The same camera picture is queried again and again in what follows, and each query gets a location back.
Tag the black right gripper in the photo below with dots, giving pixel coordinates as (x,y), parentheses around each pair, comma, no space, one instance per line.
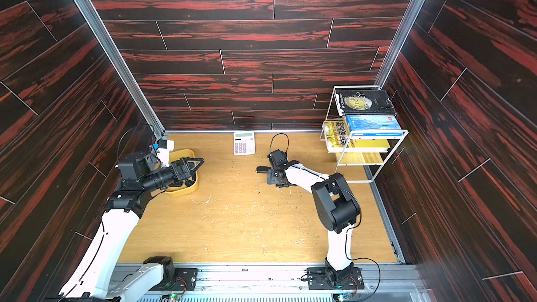
(273,172)

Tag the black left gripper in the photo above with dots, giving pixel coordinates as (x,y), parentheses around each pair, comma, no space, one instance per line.
(184,175)

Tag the large black smart key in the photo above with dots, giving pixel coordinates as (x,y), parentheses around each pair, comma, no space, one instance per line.
(263,169)

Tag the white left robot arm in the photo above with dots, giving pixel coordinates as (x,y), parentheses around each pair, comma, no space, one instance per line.
(140,180)

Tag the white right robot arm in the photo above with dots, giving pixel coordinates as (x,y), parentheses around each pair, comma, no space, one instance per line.
(336,206)

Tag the yellow plastic storage box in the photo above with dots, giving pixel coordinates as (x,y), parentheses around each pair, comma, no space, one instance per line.
(192,186)

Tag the white calculator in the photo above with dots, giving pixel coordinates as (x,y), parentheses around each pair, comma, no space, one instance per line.
(244,143)

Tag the yellow book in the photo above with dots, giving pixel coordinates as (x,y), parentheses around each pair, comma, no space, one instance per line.
(336,138)

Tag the blue book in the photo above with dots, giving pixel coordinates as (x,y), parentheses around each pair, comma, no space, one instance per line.
(373,126)

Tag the white metal shelf rack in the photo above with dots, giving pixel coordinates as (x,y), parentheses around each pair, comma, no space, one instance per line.
(373,162)

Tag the black book gold emblem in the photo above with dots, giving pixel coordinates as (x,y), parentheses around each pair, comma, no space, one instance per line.
(363,102)

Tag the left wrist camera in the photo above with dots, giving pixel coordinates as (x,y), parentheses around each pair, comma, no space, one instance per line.
(163,148)

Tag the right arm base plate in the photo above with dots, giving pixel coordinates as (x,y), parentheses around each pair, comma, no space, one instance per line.
(326,278)

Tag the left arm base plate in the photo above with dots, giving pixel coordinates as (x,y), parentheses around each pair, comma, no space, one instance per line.
(184,279)

